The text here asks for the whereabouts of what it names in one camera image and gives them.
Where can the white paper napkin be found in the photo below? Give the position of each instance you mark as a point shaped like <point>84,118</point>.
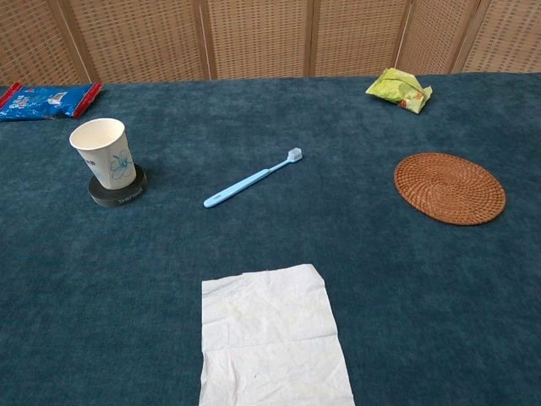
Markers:
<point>270,338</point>

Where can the white paper cup blue flower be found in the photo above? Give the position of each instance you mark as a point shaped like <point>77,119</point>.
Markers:
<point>103,160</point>

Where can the blue red snack packet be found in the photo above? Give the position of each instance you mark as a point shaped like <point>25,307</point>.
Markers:
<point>38,101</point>

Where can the black tape roll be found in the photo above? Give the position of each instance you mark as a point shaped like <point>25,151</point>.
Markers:
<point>127,199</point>

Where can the light blue toothbrush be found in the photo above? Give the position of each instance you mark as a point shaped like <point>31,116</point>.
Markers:
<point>245,182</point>

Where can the dark blue table cloth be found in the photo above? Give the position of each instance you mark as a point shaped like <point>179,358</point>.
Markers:
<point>127,275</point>

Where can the woven rattan coaster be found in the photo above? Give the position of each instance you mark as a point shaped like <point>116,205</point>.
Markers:
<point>450,189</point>

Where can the green yellow snack packet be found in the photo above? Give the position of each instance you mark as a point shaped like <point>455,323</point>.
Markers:
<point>393,86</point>

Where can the woven wooden folding screen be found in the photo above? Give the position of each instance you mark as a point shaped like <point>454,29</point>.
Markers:
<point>253,38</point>

